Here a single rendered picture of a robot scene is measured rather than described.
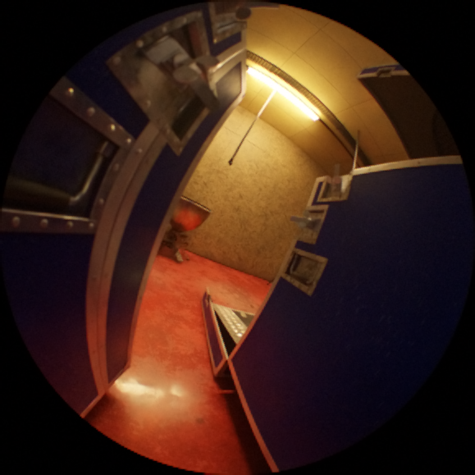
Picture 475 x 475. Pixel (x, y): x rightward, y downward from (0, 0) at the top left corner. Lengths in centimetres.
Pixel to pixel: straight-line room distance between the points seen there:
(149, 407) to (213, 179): 301
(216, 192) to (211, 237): 85
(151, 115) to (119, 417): 71
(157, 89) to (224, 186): 286
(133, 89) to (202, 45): 11
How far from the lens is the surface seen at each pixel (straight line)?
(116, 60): 16
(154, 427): 66
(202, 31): 24
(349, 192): 47
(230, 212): 301
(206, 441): 69
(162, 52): 20
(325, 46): 269
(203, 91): 21
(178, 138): 25
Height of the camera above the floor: 64
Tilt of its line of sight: level
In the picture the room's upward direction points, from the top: 25 degrees clockwise
